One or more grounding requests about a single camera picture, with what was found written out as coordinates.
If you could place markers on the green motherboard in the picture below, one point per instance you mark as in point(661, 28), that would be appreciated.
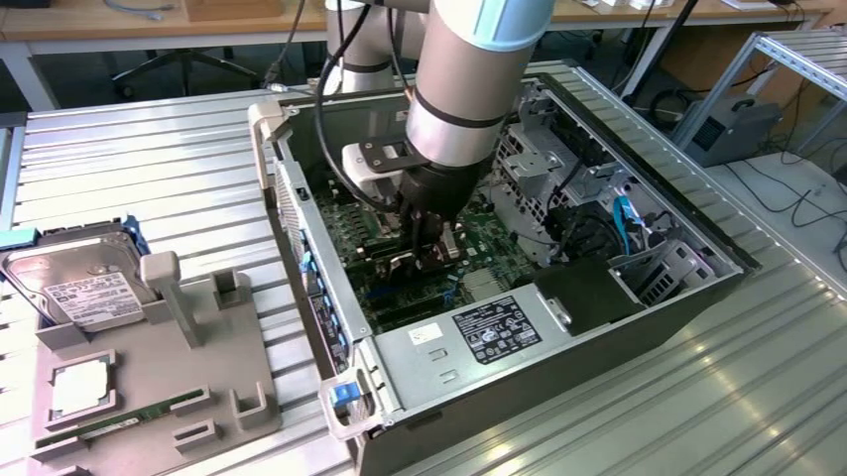
point(492, 238)

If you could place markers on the green RAM stick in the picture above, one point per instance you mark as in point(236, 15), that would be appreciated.
point(125, 420)

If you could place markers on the blue disk carrier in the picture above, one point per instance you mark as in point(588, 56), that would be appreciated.
point(16, 241)

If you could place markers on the blue case latch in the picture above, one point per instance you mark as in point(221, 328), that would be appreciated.
point(343, 394)

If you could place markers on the silver chipset heatsink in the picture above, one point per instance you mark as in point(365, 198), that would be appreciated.
point(483, 285)

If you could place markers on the brown cardboard box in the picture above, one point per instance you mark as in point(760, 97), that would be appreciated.
point(224, 10)

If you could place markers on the open PC case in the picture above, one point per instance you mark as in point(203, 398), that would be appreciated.
point(561, 377)

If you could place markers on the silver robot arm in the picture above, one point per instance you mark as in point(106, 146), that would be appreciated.
point(463, 74)

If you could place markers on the silver hard disk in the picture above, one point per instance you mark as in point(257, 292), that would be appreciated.
point(78, 287)

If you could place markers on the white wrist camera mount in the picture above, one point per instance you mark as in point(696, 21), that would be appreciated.
point(357, 171)

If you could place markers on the black office chair base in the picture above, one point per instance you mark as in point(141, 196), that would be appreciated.
point(175, 62)

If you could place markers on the grey power supply unit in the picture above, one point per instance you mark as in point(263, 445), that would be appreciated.
point(423, 367)

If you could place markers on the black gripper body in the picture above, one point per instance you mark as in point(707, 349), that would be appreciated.
point(440, 191)

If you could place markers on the aluminium frame table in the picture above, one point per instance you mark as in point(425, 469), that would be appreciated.
point(800, 54)

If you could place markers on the silver CPU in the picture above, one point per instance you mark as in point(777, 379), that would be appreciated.
point(78, 389)

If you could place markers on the grey parts rack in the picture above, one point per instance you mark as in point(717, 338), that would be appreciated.
point(152, 367)

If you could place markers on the silver metal drive cage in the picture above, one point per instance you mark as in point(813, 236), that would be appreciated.
point(529, 168)

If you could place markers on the wooden desk white frame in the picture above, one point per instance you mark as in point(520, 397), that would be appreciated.
point(98, 26)

